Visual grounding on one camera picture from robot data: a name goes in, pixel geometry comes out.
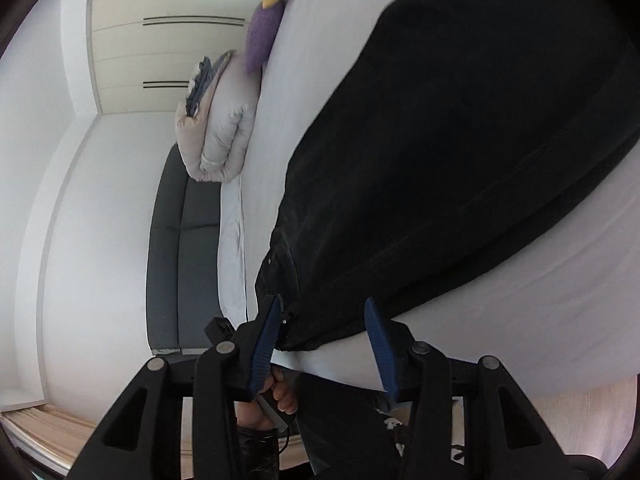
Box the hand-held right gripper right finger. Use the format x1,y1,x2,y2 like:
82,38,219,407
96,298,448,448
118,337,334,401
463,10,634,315
363,297,582,480

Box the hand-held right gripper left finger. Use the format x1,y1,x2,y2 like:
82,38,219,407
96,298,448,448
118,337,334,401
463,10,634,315
65,294,284,480

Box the black pants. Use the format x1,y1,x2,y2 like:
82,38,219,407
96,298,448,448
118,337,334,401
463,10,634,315
254,0,640,352

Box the person's left forearm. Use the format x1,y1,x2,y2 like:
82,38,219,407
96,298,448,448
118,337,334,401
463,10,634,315
237,399,280,480

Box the person's left hand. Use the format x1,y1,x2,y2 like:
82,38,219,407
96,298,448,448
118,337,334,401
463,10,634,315
264,366,302,417

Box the grey padded headboard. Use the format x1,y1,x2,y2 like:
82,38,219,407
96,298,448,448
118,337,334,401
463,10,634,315
146,142,224,354

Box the person's leg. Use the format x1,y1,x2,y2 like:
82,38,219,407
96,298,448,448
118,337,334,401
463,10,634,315
294,374,407,480

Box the white pillow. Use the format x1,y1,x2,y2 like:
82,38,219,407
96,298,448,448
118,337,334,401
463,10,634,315
217,179,249,322

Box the folded beige duvet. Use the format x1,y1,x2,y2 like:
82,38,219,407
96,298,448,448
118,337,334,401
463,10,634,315
174,50,262,184

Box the blue denim cloth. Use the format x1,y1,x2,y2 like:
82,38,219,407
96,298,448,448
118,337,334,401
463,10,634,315
185,55,227,114

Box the cream wardrobe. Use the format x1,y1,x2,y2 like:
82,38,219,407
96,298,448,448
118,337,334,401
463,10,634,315
87,0,273,116

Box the white bed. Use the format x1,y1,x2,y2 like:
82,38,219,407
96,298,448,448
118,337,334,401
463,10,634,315
217,0,640,402

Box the purple cushion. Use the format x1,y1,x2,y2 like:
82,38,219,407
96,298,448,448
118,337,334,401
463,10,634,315
244,2,286,74

